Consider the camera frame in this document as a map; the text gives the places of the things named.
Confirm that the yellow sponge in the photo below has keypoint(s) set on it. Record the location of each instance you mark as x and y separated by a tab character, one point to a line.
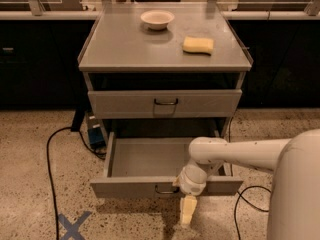
198	45

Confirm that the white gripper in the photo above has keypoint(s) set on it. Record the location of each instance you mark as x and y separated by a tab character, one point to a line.
192	186

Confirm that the grey drawer cabinet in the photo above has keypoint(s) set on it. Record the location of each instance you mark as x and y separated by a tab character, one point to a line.
123	54

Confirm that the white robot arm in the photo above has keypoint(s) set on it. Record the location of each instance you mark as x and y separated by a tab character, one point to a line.
294	211

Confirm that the white ceramic bowl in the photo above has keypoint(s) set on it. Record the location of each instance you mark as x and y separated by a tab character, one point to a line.
157	19

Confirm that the blue power box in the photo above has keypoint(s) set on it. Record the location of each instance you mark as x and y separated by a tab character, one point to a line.
95	135

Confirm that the grey drawer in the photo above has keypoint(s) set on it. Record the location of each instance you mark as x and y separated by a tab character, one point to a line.
147	167
164	103

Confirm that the blue tape cross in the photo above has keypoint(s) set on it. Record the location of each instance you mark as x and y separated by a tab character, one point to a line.
72	229

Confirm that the dark lab bench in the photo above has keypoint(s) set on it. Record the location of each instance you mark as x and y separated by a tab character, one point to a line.
39	62

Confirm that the grey top drawer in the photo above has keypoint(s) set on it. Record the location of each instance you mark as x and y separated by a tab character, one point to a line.
164	103

